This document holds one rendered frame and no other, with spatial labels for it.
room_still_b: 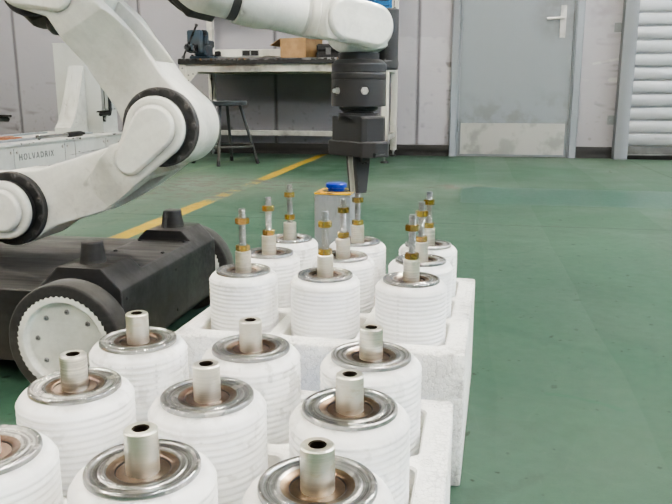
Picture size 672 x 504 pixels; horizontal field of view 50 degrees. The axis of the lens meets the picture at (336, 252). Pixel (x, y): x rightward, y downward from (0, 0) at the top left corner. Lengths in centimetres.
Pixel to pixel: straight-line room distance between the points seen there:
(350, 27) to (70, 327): 65
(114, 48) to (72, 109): 323
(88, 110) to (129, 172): 337
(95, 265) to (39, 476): 78
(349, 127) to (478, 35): 494
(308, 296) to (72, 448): 43
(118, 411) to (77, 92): 409
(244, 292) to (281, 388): 31
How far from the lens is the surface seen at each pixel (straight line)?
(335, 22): 111
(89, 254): 130
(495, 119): 607
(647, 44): 616
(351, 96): 115
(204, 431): 57
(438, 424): 73
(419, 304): 93
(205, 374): 59
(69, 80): 472
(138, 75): 138
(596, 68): 615
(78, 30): 141
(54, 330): 127
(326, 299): 95
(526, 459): 107
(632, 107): 615
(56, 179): 147
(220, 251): 167
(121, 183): 137
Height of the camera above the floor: 49
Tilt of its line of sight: 12 degrees down
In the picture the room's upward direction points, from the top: straight up
